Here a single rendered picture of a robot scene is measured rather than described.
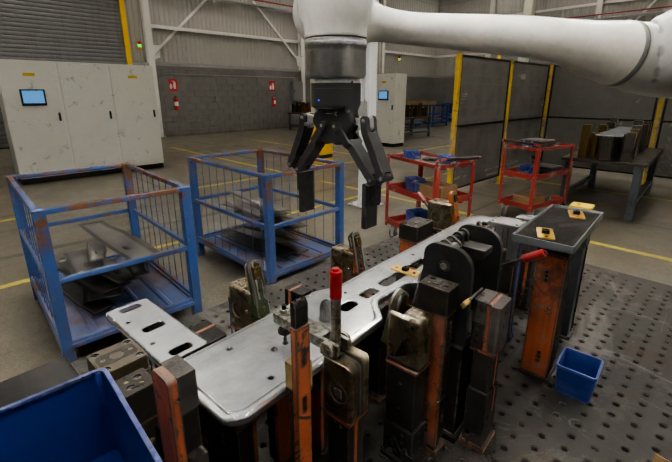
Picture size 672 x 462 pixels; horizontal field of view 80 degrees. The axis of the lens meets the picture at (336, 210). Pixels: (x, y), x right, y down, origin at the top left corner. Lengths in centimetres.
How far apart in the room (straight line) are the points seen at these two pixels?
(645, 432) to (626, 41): 94
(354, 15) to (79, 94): 812
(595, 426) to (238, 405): 90
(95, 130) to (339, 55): 817
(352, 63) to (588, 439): 104
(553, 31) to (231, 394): 78
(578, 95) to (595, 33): 797
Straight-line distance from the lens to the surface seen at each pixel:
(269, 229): 295
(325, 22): 59
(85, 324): 292
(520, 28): 73
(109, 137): 872
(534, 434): 122
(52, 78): 852
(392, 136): 1161
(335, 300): 71
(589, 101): 868
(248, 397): 77
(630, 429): 134
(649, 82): 83
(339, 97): 59
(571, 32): 75
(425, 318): 85
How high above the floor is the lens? 150
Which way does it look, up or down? 16 degrees down
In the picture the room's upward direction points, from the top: straight up
